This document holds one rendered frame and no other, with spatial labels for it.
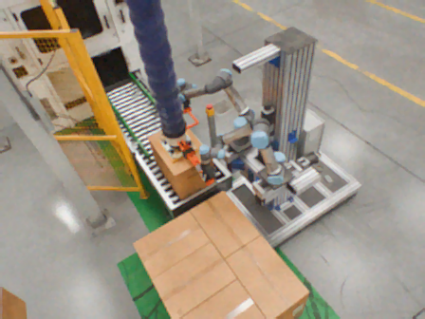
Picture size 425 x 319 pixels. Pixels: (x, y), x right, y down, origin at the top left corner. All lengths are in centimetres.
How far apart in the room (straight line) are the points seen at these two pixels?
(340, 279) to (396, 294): 47
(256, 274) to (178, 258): 67
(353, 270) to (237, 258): 122
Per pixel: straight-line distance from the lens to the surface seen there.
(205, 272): 293
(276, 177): 251
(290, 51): 230
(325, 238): 374
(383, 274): 371
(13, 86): 280
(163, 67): 254
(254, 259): 295
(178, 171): 300
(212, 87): 277
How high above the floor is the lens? 323
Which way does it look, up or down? 49 degrees down
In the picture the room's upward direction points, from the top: 9 degrees counter-clockwise
